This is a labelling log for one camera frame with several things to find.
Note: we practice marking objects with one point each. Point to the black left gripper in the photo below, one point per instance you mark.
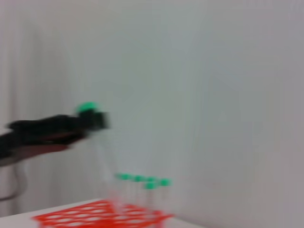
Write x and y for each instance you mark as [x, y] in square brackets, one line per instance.
[35, 133]

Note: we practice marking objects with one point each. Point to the clear test tube green cap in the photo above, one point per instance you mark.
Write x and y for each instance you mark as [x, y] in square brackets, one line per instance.
[151, 178]
[165, 182]
[137, 178]
[88, 107]
[122, 176]
[149, 186]

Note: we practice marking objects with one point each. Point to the orange plastic test tube rack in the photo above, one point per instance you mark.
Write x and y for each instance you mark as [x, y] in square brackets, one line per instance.
[95, 213]

